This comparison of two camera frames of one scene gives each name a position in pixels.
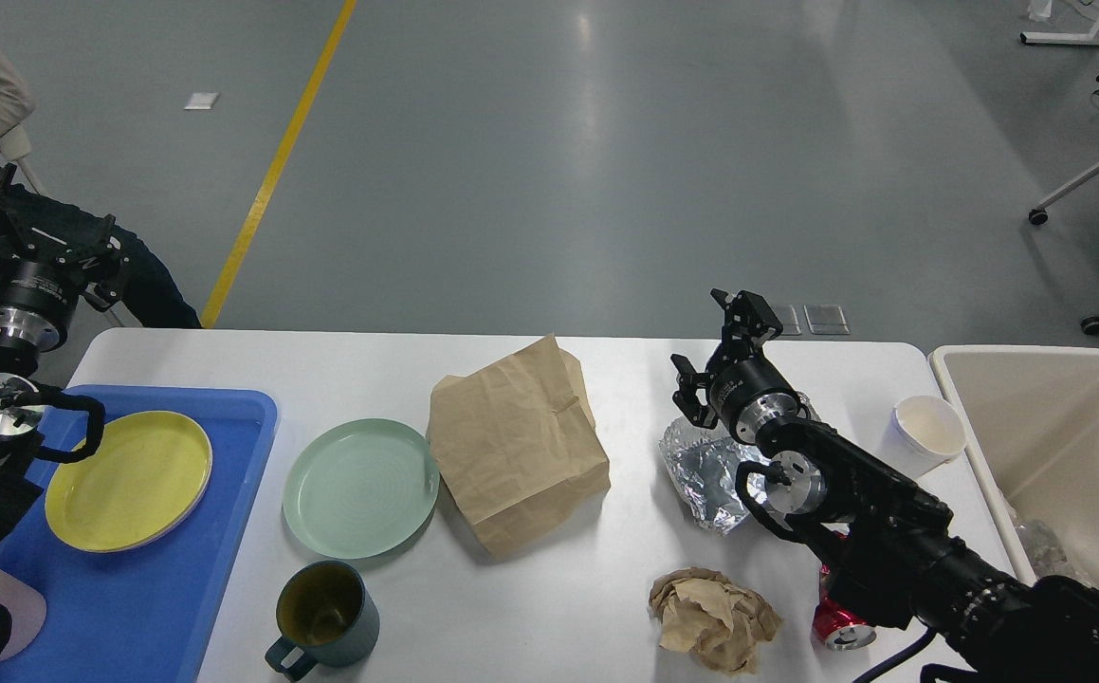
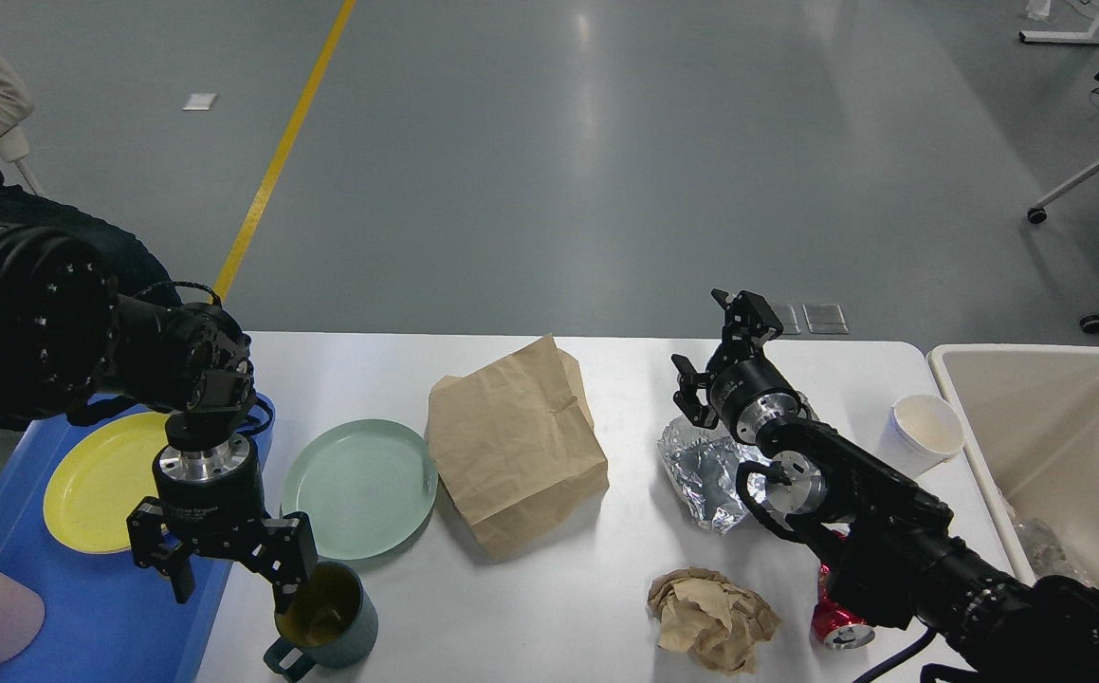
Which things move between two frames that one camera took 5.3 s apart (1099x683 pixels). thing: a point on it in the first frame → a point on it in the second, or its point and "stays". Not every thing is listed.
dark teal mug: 325,614 stays
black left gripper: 20,293 → 215,487
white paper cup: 923,433 stays
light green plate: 360,489 stays
